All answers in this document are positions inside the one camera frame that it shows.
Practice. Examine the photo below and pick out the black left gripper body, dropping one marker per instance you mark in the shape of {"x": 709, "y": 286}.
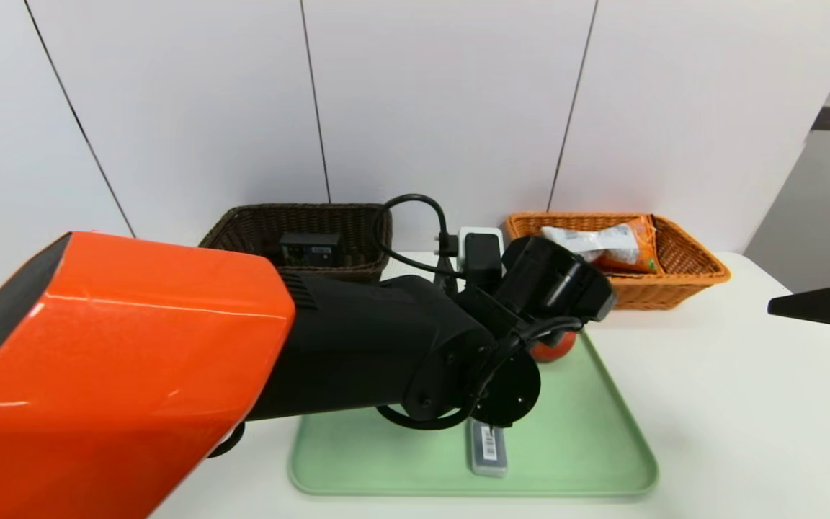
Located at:
{"x": 488, "y": 446}

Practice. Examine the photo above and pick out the orange snack bag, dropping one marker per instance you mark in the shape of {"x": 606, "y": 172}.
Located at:
{"x": 624, "y": 249}

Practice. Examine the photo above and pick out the dark green pump bottle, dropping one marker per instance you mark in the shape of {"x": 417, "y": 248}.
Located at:
{"x": 310, "y": 251}

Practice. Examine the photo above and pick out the orange wicker basket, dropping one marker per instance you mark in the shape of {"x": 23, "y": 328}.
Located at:
{"x": 674, "y": 288}

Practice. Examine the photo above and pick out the dark brown wicker basket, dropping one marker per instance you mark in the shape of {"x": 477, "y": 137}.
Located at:
{"x": 256, "y": 231}

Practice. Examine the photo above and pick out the clear plastic case with barcode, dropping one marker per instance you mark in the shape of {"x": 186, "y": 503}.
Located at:
{"x": 488, "y": 454}

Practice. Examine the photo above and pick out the grey door panel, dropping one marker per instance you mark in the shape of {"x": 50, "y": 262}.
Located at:
{"x": 826, "y": 216}

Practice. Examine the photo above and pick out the light green plastic tray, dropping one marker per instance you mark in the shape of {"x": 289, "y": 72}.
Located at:
{"x": 581, "y": 447}

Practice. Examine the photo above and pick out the red apple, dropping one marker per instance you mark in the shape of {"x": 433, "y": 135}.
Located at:
{"x": 555, "y": 352}

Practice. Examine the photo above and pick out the black wall plate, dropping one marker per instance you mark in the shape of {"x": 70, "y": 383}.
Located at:
{"x": 826, "y": 120}

